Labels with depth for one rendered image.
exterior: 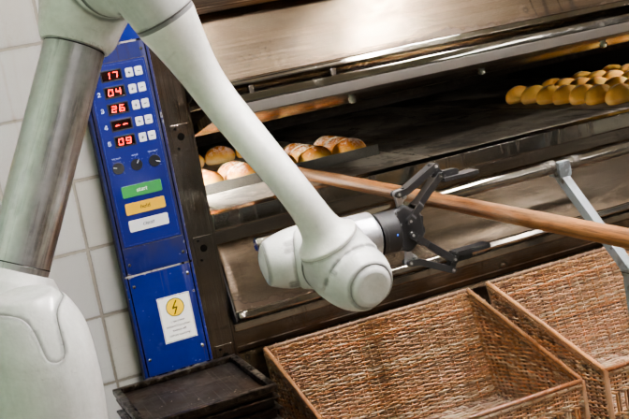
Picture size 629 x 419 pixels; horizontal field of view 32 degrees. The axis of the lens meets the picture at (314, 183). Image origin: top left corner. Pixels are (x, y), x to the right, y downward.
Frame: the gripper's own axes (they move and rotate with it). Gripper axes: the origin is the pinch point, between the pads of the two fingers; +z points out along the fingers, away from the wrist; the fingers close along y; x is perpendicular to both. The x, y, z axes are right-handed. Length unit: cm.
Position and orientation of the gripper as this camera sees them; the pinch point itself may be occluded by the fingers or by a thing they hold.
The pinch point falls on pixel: (475, 209)
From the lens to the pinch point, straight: 203.3
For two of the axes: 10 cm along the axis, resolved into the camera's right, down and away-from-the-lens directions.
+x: 3.7, 0.7, -9.3
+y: 1.8, 9.7, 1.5
